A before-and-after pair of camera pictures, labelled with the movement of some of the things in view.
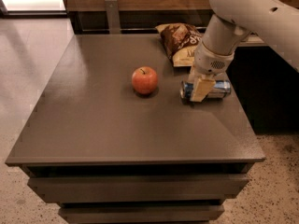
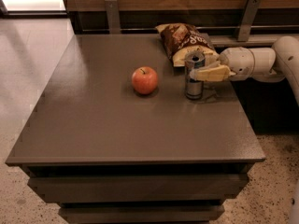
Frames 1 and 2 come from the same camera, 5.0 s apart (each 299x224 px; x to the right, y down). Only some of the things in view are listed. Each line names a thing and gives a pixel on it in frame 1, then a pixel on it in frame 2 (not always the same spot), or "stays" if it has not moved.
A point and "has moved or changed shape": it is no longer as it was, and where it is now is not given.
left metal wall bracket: x=112 y=15 stays
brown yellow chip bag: x=180 y=40 stays
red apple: x=144 y=79 stays
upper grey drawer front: x=139 y=188 stays
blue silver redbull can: x=220 y=90 has moved or changed shape
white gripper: x=209 y=62 → x=241 y=63
